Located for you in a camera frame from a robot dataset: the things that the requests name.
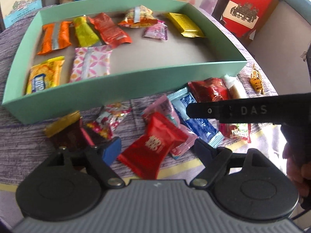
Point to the orange foil snack packet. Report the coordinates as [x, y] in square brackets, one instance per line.
[54, 37]

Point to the orange gold candy packet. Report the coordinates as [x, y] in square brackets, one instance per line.
[257, 81]

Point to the brown gold-edged snack packet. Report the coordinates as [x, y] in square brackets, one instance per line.
[65, 131]

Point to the yellow gold snack packet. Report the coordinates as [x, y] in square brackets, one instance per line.
[184, 25]

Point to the orange yellow puffy snack packet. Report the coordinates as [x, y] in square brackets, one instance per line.
[137, 17]

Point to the white translucent candy packet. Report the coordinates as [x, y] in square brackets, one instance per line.
[234, 88]

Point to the yellow snack packet blue logo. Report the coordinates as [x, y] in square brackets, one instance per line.
[43, 76]

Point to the purple striped tablecloth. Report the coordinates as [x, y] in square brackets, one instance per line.
[136, 102]

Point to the person's right hand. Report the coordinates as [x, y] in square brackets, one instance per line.
[298, 174]

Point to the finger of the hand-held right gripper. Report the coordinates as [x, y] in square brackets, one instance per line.
[243, 110]

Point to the small pink candy packet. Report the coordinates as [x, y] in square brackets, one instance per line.
[155, 31]

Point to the orange-red snack packet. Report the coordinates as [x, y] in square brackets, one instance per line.
[109, 30]

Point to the red candy packet gold print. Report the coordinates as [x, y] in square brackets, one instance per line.
[150, 148]

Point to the red cardboard box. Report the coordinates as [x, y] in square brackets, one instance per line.
[250, 7]

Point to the red shiny snack packet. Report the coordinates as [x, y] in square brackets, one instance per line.
[209, 89]

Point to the cartoon print candy packet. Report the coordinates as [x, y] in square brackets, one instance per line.
[109, 119]

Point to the pink patterned snack packet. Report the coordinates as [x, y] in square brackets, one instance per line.
[90, 63]

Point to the beige illustrated box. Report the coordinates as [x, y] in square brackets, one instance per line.
[19, 2]

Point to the red green white candy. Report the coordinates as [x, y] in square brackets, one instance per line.
[237, 132]

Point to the yellow-green snack packet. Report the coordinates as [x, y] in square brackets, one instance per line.
[85, 32]

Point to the mint green cardboard box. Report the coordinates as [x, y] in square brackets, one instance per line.
[145, 82]

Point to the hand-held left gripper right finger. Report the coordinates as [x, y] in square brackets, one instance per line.
[206, 150]

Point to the pink white candy packet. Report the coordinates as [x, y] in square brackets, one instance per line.
[162, 106]

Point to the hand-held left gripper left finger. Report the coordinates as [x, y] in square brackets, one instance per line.
[110, 150]

